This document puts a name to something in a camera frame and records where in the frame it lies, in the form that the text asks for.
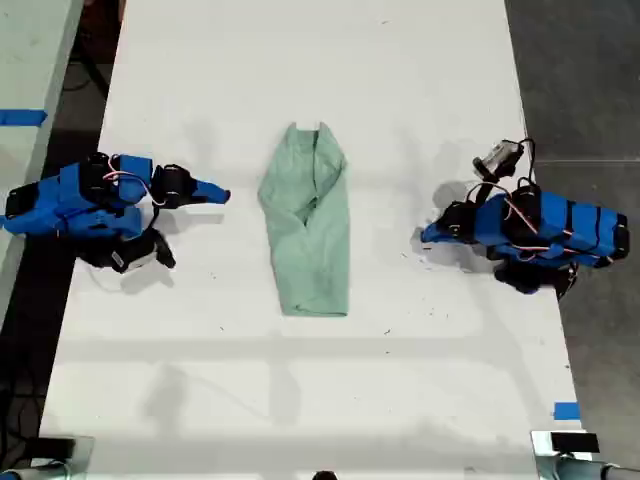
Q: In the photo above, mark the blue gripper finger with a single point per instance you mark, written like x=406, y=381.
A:
x=436, y=230
x=212, y=199
x=212, y=190
x=437, y=240

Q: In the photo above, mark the grey tube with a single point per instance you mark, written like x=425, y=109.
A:
x=585, y=470
x=30, y=472

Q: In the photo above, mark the black camera box white label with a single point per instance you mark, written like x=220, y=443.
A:
x=127, y=257

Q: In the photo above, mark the grey black camera box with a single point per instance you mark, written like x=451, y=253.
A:
x=500, y=156

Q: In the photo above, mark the short black camera stalk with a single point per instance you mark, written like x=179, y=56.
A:
x=165, y=250

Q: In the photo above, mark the pale side table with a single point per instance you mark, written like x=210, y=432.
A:
x=25, y=50

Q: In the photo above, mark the long blue tape strip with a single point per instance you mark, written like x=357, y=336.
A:
x=22, y=117

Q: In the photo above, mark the pale green T-shirt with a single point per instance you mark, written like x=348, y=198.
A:
x=310, y=250

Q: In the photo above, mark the round black object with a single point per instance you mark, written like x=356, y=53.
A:
x=324, y=475

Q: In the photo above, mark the thin black camera stalk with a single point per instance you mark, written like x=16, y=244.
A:
x=479, y=190

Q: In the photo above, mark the small black box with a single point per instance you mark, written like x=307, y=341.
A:
x=50, y=446
x=575, y=442

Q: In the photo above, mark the short blue tape strip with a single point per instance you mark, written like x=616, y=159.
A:
x=566, y=411

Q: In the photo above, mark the shiny metal plate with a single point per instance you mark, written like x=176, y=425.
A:
x=540, y=445
x=85, y=452

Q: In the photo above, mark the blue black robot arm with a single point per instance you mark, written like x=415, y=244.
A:
x=575, y=225
x=50, y=205

